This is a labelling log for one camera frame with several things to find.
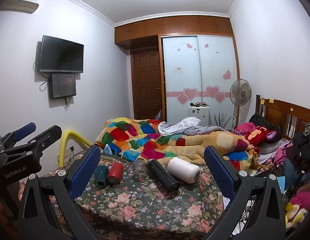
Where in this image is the red cup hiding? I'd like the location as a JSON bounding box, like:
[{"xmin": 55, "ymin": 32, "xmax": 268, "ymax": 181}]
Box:
[{"xmin": 107, "ymin": 162, "xmax": 125, "ymax": 185}]

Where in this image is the wooden wardrobe with heart stickers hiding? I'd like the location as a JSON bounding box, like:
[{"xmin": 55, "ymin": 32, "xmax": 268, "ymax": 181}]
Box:
[{"xmin": 114, "ymin": 15, "xmax": 241, "ymax": 130}]

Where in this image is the dark green faceted cup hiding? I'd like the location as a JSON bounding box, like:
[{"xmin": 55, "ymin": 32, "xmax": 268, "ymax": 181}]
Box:
[{"xmin": 94, "ymin": 164, "xmax": 109, "ymax": 187}]

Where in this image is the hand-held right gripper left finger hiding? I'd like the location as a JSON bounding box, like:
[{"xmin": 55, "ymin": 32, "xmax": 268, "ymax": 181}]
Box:
[{"xmin": 17, "ymin": 145, "xmax": 105, "ymax": 240}]

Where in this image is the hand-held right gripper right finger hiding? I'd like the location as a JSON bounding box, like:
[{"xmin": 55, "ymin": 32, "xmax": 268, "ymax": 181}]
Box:
[{"xmin": 203, "ymin": 146, "xmax": 288, "ymax": 240}]

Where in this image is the dried twig bundle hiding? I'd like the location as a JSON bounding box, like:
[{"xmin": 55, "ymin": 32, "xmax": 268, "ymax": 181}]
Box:
[{"xmin": 213, "ymin": 112, "xmax": 233, "ymax": 131}]

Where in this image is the standing electric fan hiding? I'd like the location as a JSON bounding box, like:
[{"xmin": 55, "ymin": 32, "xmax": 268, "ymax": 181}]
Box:
[{"xmin": 230, "ymin": 79, "xmax": 252, "ymax": 130}]

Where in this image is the wooden bed headboard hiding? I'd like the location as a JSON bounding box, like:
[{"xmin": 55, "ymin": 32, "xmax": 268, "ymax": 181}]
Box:
[{"xmin": 255, "ymin": 94, "xmax": 310, "ymax": 140}]

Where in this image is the grey white crumpled cloth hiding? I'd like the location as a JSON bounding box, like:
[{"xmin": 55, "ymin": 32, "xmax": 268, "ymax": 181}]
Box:
[{"xmin": 157, "ymin": 117, "xmax": 235, "ymax": 137}]

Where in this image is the white cup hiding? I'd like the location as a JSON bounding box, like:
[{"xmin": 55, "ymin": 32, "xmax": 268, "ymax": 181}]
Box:
[{"xmin": 166, "ymin": 157, "xmax": 201, "ymax": 184}]

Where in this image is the small white cabinet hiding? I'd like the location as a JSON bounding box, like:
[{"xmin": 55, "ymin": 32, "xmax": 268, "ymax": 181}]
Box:
[{"xmin": 188, "ymin": 105, "xmax": 210, "ymax": 127}]

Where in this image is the small black wall monitor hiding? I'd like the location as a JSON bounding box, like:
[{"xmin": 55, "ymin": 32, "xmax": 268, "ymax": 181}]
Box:
[{"xmin": 49, "ymin": 73, "xmax": 77, "ymax": 99}]

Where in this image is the floral bed sheet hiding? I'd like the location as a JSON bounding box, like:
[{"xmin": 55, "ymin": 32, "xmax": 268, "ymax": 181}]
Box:
[{"xmin": 40, "ymin": 151, "xmax": 225, "ymax": 240}]

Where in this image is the black wall television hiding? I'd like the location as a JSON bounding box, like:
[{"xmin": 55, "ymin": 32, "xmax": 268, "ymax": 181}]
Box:
[{"xmin": 36, "ymin": 35, "xmax": 85, "ymax": 74}]

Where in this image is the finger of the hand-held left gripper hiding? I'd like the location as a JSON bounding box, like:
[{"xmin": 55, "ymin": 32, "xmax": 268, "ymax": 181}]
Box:
[
  {"xmin": 6, "ymin": 125, "xmax": 62, "ymax": 160},
  {"xmin": 0, "ymin": 122, "xmax": 37, "ymax": 153}
]

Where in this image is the red plush toy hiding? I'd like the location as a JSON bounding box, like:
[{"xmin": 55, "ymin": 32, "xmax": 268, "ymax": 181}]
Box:
[{"xmin": 245, "ymin": 126, "xmax": 274, "ymax": 147}]

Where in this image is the yellow foam tube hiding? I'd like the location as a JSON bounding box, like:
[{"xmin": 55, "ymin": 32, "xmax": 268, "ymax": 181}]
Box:
[{"xmin": 59, "ymin": 129, "xmax": 92, "ymax": 167}]

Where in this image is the black clothes pile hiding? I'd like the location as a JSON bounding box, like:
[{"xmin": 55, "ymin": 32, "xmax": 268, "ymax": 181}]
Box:
[{"xmin": 286, "ymin": 131, "xmax": 310, "ymax": 168}]

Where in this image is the pink clothes pile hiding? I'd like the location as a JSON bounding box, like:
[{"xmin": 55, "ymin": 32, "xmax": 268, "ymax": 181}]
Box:
[{"xmin": 235, "ymin": 122, "xmax": 255, "ymax": 136}]

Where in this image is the brown wooden door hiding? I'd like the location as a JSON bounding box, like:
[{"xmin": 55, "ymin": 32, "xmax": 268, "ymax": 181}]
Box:
[{"xmin": 131, "ymin": 49, "xmax": 163, "ymax": 120}]

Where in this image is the clear glass cup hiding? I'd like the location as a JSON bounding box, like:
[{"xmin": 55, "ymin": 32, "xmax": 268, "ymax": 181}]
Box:
[{"xmin": 133, "ymin": 159, "xmax": 148, "ymax": 180}]

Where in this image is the black thermos cup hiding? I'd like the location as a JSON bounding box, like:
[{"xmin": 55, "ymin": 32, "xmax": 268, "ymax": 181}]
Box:
[{"xmin": 146, "ymin": 159, "xmax": 181, "ymax": 193}]

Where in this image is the yellow plush toy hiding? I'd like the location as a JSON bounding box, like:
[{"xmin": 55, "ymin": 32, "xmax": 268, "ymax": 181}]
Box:
[{"xmin": 285, "ymin": 201, "xmax": 308, "ymax": 229}]

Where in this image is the colourful patchwork blanket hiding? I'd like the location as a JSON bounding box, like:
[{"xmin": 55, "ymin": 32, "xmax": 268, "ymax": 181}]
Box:
[{"xmin": 95, "ymin": 117, "xmax": 260, "ymax": 167}]

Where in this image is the black bag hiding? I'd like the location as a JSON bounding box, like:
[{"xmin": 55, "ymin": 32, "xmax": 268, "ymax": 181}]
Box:
[{"xmin": 248, "ymin": 113, "xmax": 270, "ymax": 130}]

